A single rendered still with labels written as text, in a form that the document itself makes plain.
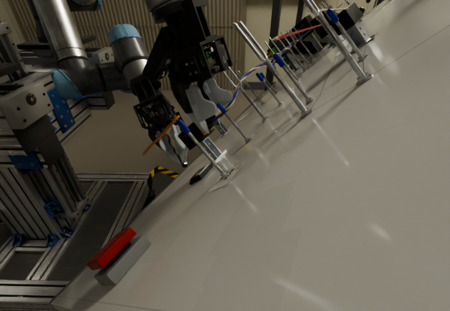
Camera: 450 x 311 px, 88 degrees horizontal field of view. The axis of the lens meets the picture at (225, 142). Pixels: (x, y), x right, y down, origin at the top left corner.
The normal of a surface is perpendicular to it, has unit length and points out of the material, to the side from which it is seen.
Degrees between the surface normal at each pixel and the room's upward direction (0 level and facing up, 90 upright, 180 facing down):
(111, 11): 90
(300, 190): 45
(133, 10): 90
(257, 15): 90
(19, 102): 90
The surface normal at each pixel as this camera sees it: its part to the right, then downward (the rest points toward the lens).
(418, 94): -0.63, -0.77
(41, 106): 1.00, 0.01
